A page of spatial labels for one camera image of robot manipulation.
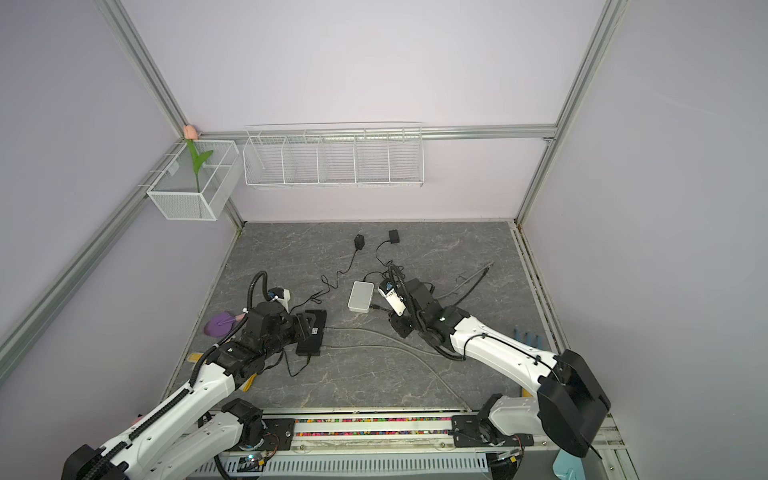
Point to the purple pink toy shovel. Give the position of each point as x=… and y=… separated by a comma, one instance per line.
x=222, y=324

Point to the light blue toy scoop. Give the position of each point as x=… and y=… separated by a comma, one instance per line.
x=568, y=467

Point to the white wire wall basket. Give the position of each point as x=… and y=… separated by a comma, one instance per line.
x=334, y=154

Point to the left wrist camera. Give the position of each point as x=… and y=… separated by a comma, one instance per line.
x=281, y=296

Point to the blue yellow toy rake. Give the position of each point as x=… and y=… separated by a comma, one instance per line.
x=529, y=338

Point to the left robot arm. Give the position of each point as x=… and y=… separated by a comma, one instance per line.
x=202, y=419

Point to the white mesh box basket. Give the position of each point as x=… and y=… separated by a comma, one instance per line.
x=174, y=190

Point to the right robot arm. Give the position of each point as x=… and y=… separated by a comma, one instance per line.
x=570, y=404

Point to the black power adapter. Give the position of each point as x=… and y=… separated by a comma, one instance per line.
x=332, y=284
x=393, y=239

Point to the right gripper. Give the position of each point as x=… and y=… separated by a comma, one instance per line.
x=399, y=325

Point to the black network switch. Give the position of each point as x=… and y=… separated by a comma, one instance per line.
x=312, y=325

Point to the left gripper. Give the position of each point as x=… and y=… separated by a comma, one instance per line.
x=300, y=326

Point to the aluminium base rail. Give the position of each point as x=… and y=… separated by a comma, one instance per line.
x=412, y=444

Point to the artificial tulip flower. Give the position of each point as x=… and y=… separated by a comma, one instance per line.
x=198, y=158

